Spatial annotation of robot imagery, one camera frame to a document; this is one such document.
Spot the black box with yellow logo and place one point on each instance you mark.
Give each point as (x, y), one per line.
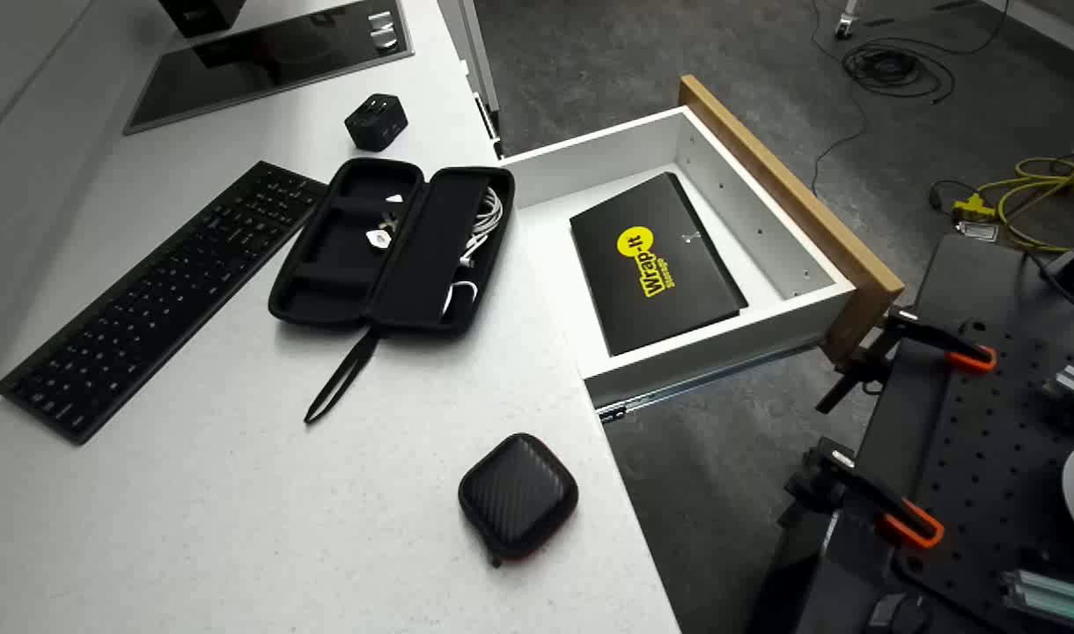
(653, 263)

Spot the open black zipper case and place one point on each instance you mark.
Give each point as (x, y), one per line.
(361, 253)

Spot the black computer keyboard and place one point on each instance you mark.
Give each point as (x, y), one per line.
(149, 306)

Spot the metal drawer slide rail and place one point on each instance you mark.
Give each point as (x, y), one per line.
(678, 384)

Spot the black object on cooktop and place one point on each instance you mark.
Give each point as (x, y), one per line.
(201, 11)

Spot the black orange clamp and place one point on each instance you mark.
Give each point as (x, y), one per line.
(911, 347)
(870, 496)

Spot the small black square pouch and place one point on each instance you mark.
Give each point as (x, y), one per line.
(518, 496)

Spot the black perforated robot table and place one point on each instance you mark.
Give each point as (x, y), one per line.
(971, 461)

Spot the small black cube adapter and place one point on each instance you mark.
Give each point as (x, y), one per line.
(379, 121)

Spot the white drawer with wooden front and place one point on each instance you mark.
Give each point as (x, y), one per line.
(768, 222)

